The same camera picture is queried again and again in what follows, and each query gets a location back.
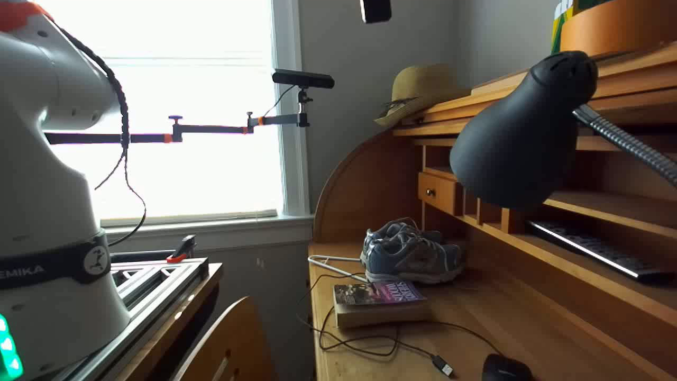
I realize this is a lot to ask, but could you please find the grey lamp gooseneck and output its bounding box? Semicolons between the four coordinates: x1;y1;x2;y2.
570;104;677;188

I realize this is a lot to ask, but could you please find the grey blue sneaker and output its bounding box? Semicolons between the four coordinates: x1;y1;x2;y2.
382;217;452;245
360;222;468;287

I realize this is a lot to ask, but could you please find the small wooden desk drawer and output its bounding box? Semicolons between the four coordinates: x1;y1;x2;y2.
416;170;466;219

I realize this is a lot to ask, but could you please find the thick paperback book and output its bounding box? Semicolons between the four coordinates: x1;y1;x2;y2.
329;277;431;333

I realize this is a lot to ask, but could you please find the tan straw hat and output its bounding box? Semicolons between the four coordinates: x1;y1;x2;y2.
372;63;471;131

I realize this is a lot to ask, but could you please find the red black clamp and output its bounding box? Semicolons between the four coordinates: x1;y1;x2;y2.
164;234;198;267

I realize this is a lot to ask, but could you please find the wooden chair back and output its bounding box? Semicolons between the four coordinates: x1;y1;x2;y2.
172;295;274;381

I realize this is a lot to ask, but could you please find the black computer mouse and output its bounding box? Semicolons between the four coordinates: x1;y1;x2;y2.
481;354;536;381

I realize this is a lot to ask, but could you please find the wooden roll-top desk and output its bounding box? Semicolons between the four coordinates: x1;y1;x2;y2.
307;39;677;381

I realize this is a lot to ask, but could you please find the black keyboard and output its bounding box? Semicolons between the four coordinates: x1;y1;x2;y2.
526;217;677;283

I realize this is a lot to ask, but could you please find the green yellow box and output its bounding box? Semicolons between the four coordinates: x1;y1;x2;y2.
548;0;578;55

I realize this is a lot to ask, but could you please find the orange bowl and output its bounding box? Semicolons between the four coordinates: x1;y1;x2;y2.
559;0;677;60

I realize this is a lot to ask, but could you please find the white window frame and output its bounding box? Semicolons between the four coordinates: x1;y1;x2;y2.
39;0;316;231

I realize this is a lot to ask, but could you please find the black bar camera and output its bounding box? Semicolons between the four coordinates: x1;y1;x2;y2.
271;69;337;91

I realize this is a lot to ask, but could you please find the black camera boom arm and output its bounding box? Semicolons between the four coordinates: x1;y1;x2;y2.
43;88;312;146

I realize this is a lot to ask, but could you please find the black overhead camera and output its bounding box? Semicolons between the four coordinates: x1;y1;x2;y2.
358;0;393;25

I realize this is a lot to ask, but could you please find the aluminium rail frame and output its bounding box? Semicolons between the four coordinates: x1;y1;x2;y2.
62;257;225;381

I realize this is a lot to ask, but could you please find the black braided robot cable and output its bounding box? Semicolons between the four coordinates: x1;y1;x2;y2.
57;25;151;250

